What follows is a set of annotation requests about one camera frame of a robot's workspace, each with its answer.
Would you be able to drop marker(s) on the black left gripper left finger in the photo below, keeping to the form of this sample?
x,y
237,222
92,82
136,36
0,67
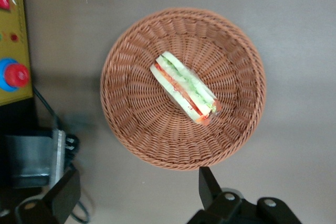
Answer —
x,y
61,195

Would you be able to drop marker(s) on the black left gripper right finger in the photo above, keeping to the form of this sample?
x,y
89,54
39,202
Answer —
x,y
210,195

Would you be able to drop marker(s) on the round brown wicker basket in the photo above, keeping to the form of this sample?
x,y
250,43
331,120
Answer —
x,y
147,119

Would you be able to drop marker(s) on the plastic-wrapped sandwich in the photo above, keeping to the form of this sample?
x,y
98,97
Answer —
x,y
181,87

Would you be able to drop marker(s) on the grey metal mounting block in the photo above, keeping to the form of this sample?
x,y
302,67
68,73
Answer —
x,y
31,155

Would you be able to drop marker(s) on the red emergency stop button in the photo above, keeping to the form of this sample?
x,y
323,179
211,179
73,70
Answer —
x,y
15,75

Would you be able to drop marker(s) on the yellow control box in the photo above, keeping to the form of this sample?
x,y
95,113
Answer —
x,y
14,19

